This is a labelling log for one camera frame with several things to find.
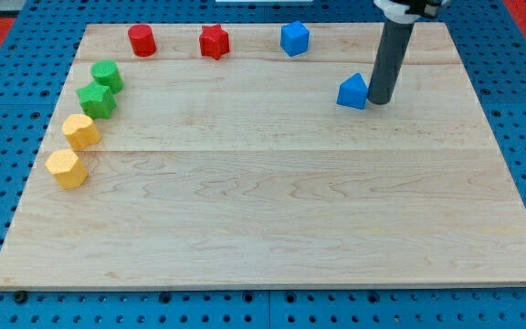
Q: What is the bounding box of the wooden board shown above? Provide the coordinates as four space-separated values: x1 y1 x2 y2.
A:
0 23 526 292

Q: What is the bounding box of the red cylinder block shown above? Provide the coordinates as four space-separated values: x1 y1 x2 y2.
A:
127 24 157 57

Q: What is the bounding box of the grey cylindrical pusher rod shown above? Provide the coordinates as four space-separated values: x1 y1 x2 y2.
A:
367 20 415 105

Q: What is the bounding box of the red star block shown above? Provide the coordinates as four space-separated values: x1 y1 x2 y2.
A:
199 24 230 60

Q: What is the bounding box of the white rod mount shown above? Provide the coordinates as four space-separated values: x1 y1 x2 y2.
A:
373 0 450 23

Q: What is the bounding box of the blue cube block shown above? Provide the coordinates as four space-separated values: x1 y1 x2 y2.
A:
280 21 310 57

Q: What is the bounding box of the green star block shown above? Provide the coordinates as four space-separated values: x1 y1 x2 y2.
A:
77 81 117 119

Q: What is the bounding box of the green cylinder block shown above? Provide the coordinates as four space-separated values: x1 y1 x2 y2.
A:
90 59 123 94

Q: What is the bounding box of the blue triangle block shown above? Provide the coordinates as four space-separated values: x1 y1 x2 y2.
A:
336 73 368 110

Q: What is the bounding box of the yellow hexagon block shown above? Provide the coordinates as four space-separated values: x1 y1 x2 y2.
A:
45 149 89 189

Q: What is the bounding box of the yellow heart block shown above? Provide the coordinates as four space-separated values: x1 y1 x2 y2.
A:
61 114 101 151

